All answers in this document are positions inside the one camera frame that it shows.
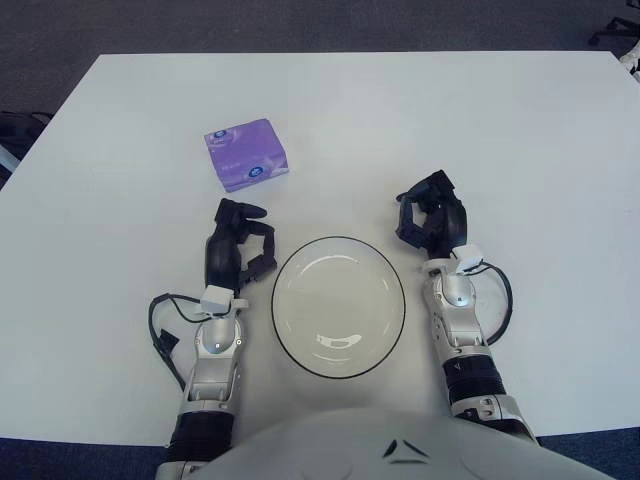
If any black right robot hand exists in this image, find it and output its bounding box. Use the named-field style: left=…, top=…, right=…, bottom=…
left=393, top=169, right=471, bottom=260

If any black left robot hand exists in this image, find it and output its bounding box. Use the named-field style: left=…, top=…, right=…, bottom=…
left=204, top=198, right=279, bottom=296

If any purple tissue paper pack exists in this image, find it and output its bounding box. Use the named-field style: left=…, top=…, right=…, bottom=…
left=202, top=117, right=293, bottom=194

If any white plate with black rim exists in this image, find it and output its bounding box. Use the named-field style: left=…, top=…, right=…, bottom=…
left=270, top=235, right=407, bottom=380

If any grey robot torso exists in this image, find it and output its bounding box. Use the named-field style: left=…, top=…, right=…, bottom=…
left=199, top=402, right=571, bottom=480

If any black bag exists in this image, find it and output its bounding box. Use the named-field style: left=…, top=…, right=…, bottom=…
left=0, top=110, right=54, bottom=184

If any black office chair base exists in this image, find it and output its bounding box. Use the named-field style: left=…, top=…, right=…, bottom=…
left=587, top=17, right=640, bottom=47

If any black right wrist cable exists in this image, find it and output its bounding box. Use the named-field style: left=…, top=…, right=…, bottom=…
left=462, top=259, right=515, bottom=347

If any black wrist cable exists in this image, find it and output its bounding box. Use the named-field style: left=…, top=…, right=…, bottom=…
left=462, top=259, right=515, bottom=347
left=147, top=293, right=209, bottom=396

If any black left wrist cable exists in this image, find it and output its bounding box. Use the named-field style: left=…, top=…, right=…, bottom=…
left=147, top=293, right=209, bottom=396

